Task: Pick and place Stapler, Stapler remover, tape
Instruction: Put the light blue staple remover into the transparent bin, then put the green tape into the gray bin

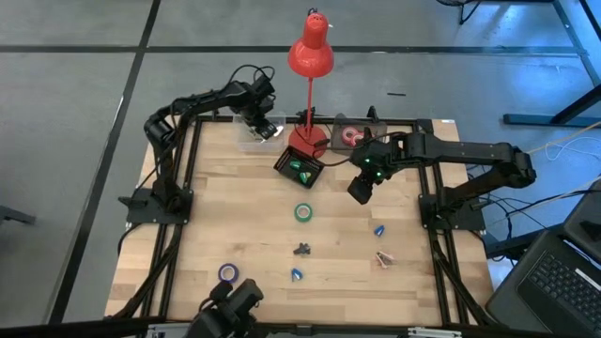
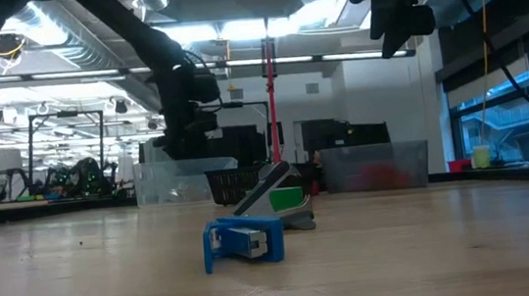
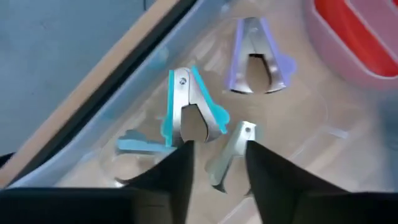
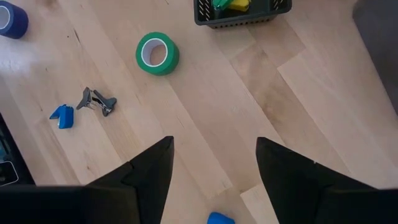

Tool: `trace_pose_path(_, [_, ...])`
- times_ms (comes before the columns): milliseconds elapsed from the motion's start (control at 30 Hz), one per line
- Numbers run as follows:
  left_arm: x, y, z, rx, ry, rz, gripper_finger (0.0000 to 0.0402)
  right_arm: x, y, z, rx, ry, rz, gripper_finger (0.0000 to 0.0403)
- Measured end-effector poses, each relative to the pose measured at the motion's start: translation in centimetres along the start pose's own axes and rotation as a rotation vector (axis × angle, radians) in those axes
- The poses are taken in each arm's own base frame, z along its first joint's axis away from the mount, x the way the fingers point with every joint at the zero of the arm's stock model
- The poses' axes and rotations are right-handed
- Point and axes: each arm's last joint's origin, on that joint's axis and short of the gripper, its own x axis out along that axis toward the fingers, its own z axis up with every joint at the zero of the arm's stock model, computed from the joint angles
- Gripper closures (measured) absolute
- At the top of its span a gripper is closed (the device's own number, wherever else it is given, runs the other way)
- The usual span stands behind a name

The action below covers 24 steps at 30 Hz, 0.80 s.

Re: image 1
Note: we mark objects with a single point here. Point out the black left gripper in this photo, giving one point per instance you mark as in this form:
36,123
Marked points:
257,112

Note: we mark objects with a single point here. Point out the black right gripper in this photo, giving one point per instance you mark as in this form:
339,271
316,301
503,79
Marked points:
375,162

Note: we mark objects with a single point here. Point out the salmon pink tape roll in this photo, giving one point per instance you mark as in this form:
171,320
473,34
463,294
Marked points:
359,134

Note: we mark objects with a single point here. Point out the red tape roll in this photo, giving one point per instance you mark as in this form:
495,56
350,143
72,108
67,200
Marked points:
343,135

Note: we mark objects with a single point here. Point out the pink staple remover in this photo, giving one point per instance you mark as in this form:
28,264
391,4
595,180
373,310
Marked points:
385,258

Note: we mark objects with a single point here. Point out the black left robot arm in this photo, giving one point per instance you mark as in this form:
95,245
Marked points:
162,178

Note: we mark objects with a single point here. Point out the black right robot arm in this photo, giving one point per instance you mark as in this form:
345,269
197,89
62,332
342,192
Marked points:
469,152

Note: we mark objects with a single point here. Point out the blue staple remover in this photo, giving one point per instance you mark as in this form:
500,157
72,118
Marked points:
379,231
296,275

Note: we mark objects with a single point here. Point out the green tape roll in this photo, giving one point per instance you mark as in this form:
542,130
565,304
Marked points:
296,212

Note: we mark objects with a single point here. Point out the black staple remover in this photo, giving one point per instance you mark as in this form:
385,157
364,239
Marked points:
302,250

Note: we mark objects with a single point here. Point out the purple tape roll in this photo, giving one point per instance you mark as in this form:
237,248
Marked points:
220,272

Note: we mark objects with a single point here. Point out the clear plastic bin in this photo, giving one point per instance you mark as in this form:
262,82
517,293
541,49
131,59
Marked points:
244,141
340,123

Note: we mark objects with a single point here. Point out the black mesh basket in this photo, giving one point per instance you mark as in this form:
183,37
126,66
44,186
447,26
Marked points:
284,166

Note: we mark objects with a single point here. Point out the small black strip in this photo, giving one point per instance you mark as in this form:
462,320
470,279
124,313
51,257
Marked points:
396,94

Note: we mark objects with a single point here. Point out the red desk lamp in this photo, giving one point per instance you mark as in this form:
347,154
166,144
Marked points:
311,51

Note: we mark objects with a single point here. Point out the black laptop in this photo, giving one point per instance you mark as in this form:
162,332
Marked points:
554,286

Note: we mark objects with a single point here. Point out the black chair base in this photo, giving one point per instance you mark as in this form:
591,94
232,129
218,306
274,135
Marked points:
14,215

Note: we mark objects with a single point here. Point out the black rig crossbar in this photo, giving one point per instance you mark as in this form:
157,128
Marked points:
70,331

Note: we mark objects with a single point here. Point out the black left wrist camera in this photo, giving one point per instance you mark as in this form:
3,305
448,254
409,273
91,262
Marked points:
264,88

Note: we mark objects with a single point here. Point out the black clamp mount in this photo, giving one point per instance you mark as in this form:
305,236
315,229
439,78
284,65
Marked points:
372,114

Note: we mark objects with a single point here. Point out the black aluminium table frame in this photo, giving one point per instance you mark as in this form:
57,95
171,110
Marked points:
216,119

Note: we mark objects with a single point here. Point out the dark metal desk frame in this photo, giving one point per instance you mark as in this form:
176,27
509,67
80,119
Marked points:
540,120

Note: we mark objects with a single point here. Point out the black table-level camera mount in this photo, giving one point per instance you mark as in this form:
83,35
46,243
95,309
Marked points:
230,310

